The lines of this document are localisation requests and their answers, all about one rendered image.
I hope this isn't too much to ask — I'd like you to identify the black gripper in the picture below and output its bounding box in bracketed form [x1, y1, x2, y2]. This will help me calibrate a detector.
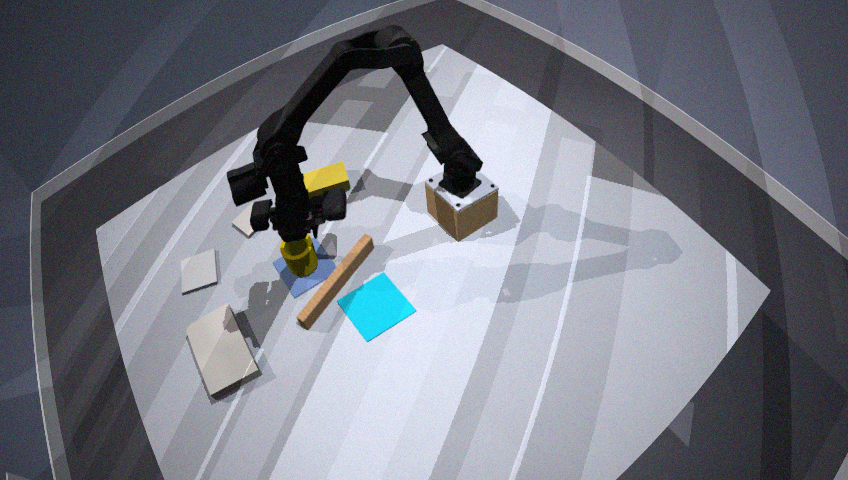
[250, 174, 347, 239]

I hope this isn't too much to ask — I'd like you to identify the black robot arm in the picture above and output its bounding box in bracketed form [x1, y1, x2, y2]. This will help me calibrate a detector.
[227, 25, 483, 242]

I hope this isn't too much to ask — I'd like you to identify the wooden plank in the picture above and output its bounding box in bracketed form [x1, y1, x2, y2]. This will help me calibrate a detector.
[296, 234, 374, 330]

